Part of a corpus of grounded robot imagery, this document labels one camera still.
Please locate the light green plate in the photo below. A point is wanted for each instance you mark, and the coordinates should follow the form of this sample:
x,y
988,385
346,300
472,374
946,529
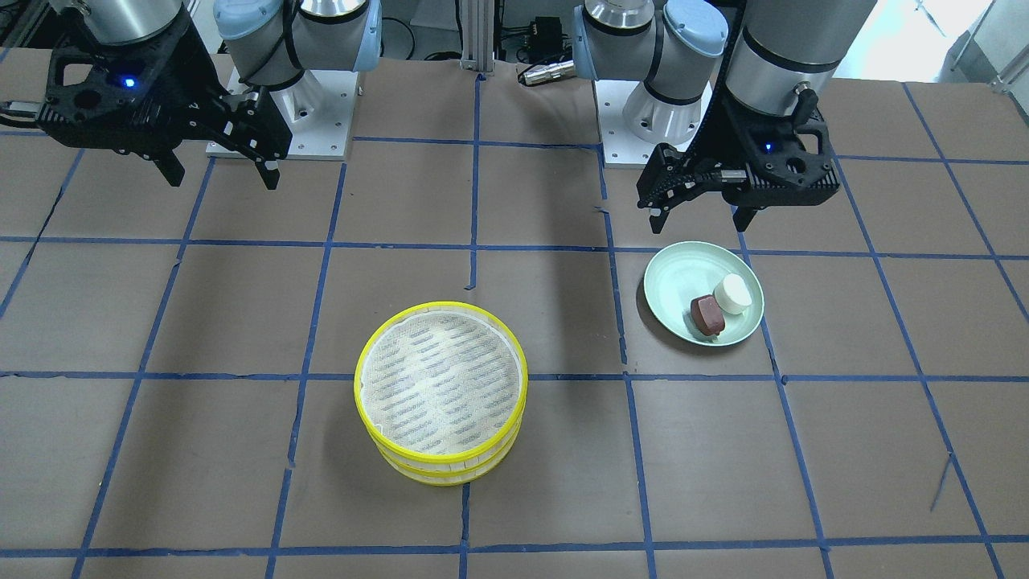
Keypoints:
x,y
686,270

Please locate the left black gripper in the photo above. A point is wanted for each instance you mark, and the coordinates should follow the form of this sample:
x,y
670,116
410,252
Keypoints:
x,y
718,141

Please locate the aluminium frame post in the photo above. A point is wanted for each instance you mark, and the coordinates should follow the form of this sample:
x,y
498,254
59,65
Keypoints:
x,y
476,27

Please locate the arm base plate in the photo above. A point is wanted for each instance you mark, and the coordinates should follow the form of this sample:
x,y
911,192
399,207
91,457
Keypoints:
x,y
319,111
619,121

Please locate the brown bun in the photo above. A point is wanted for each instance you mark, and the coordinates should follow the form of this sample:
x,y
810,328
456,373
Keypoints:
x,y
707,315

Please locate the white steamed bun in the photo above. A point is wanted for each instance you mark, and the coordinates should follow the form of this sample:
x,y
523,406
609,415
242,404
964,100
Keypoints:
x,y
732,294

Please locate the silver cylindrical connector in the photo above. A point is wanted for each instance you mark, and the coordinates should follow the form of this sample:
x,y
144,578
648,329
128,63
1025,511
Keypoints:
x,y
539,74

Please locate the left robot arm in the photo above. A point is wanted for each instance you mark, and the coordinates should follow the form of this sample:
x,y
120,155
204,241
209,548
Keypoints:
x,y
762,55

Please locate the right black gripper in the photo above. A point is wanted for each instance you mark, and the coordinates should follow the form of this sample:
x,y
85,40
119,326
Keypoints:
x,y
195,87

